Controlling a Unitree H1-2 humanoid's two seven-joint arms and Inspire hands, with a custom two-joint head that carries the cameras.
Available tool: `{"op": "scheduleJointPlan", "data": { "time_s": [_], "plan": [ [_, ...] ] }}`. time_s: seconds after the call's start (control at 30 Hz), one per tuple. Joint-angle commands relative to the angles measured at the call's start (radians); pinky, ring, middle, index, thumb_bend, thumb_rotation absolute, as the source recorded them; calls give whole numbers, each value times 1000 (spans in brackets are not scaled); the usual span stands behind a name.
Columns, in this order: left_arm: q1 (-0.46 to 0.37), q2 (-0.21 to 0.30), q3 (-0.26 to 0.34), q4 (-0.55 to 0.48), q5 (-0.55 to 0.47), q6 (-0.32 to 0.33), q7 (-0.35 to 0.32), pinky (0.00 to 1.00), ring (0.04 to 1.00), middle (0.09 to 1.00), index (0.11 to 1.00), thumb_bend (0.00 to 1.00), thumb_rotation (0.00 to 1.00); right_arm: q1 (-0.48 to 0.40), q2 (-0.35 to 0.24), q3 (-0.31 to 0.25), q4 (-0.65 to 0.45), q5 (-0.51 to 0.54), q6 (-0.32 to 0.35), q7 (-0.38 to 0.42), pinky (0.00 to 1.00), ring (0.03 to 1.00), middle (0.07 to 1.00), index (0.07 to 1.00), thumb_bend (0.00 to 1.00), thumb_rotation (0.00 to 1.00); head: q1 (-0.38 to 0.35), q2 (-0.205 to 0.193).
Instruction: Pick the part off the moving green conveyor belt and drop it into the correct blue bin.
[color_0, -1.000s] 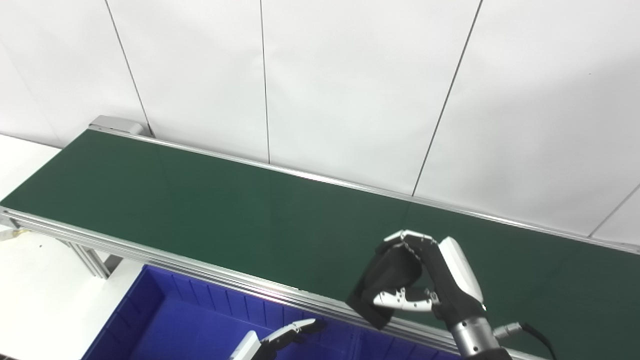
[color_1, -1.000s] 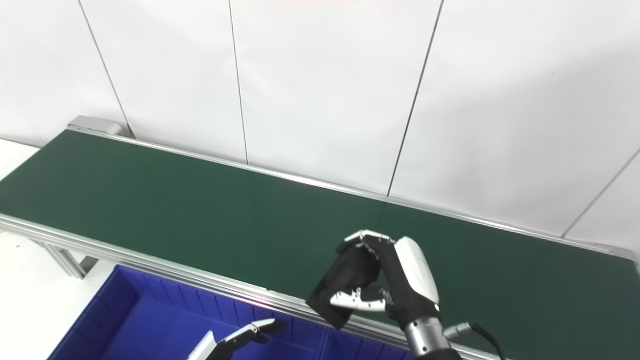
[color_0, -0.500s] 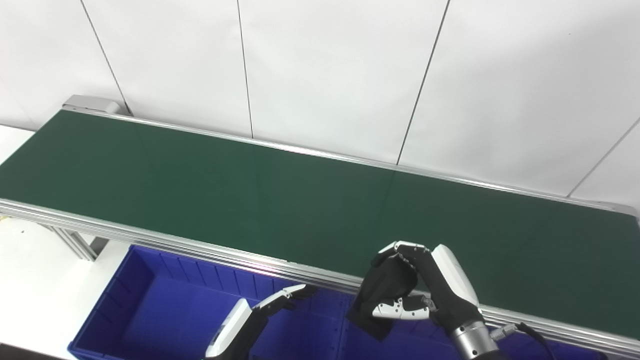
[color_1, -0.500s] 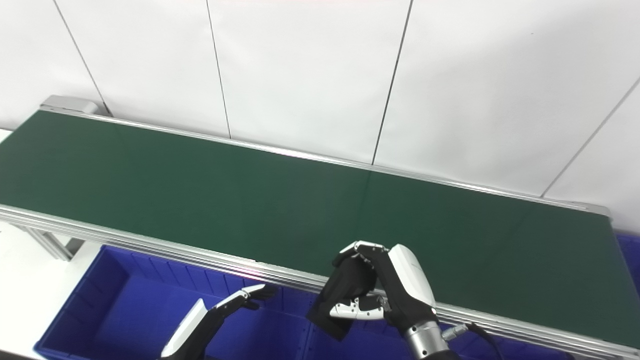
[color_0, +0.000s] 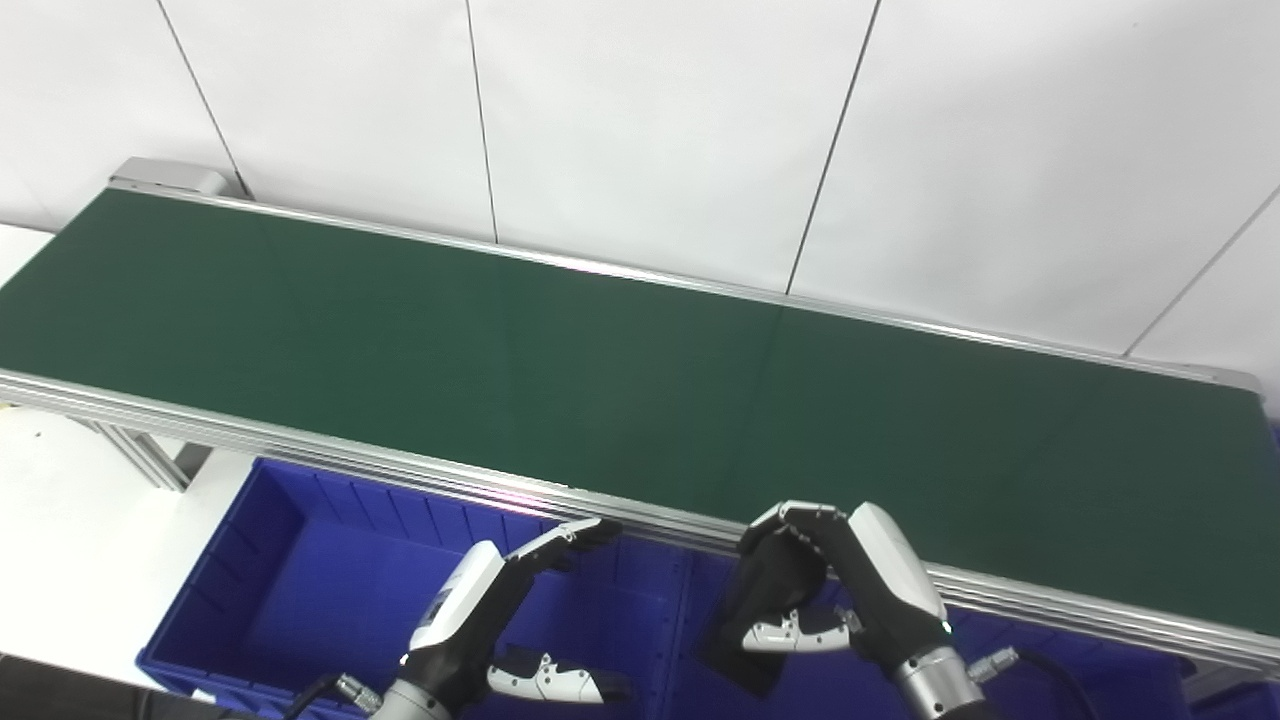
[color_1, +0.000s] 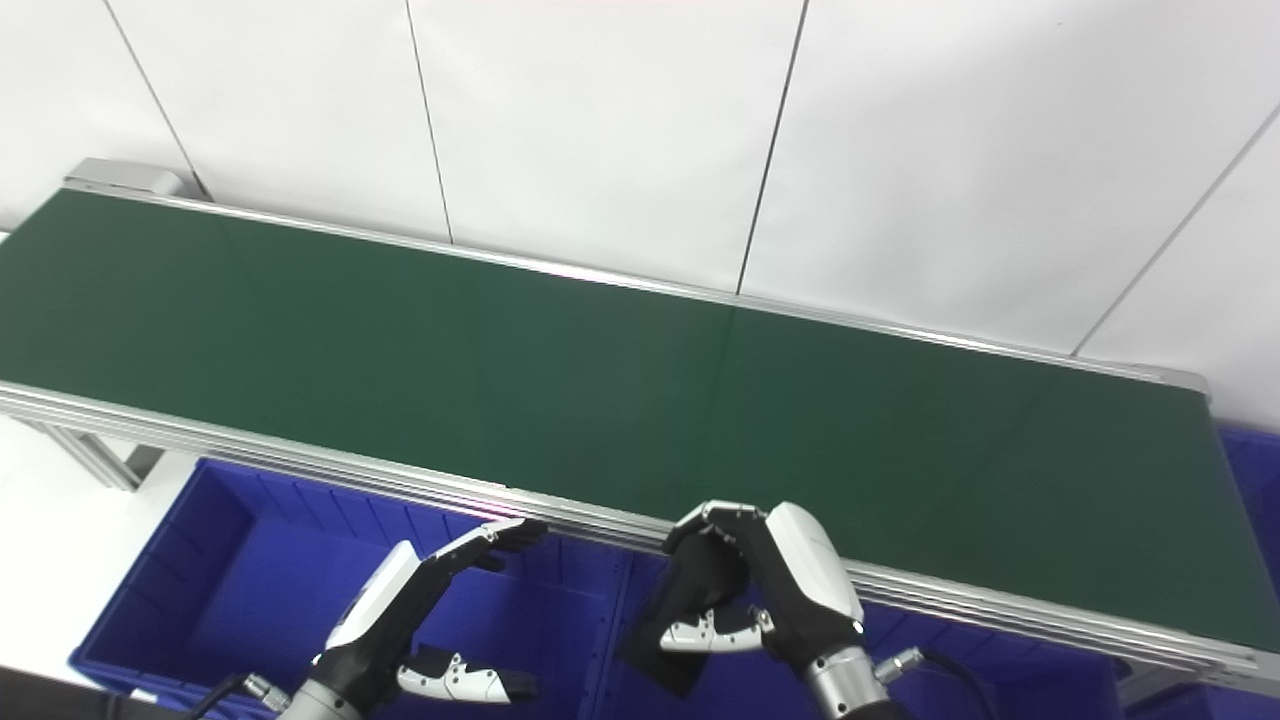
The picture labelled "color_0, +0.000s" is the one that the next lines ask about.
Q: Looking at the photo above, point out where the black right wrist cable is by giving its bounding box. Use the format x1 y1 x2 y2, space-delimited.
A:
965 647 1103 720

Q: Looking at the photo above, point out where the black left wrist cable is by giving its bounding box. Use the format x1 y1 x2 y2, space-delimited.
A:
283 674 386 720

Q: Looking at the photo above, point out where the blue plastic bin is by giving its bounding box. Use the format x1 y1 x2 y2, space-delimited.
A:
690 550 1193 720
137 457 703 720

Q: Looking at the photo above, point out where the black cylinder block part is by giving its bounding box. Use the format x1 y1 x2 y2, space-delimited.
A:
697 530 833 699

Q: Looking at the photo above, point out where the green conveyor belt aluminium frame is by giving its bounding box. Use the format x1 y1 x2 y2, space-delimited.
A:
0 157 1280 673

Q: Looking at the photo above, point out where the aluminium conveyor support leg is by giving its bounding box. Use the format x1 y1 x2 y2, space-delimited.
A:
68 418 217 493
1180 660 1263 703

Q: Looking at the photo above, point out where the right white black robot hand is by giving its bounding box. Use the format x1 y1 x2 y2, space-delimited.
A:
738 500 952 677

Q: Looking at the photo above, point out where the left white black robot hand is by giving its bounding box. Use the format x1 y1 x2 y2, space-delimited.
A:
400 517 634 714

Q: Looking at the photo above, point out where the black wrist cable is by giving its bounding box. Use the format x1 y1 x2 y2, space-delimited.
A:
965 647 1103 720
283 674 386 720

